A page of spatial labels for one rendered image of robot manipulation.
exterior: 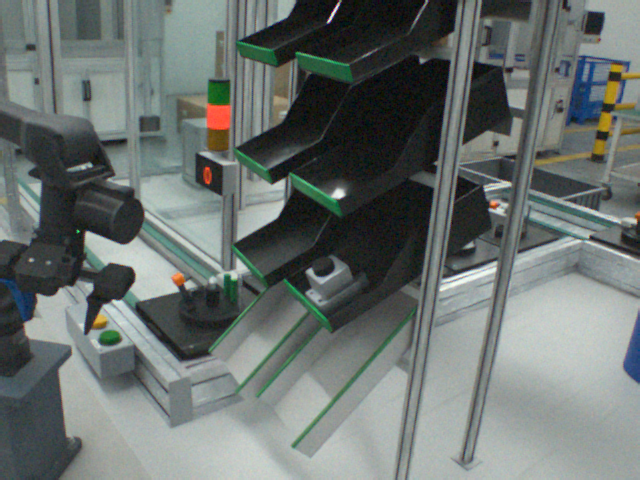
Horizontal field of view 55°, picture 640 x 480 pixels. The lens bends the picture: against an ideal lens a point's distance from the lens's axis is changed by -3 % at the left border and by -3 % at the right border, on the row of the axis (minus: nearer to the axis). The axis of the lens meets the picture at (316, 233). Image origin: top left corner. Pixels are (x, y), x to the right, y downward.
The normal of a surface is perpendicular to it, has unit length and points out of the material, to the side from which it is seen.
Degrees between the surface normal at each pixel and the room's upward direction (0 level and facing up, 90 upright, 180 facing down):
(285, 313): 45
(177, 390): 90
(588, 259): 90
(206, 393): 90
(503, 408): 0
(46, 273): 17
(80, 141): 74
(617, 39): 90
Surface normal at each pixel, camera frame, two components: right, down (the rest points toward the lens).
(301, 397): -0.58, -0.58
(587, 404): 0.07, -0.93
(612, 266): -0.79, 0.17
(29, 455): 0.59, 0.33
